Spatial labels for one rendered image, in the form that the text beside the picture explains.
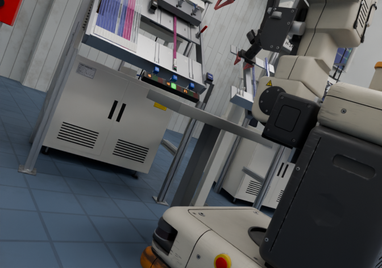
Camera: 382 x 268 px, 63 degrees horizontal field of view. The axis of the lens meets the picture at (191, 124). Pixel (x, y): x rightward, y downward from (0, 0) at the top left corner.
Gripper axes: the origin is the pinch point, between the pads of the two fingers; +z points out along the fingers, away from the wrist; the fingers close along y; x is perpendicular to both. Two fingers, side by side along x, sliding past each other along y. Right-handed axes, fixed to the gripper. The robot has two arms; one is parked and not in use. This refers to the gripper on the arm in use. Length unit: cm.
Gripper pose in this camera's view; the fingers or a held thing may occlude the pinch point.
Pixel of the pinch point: (239, 65)
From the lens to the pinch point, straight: 197.4
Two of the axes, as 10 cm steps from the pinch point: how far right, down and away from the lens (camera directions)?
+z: -4.8, 5.2, 7.1
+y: -8.7, -3.5, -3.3
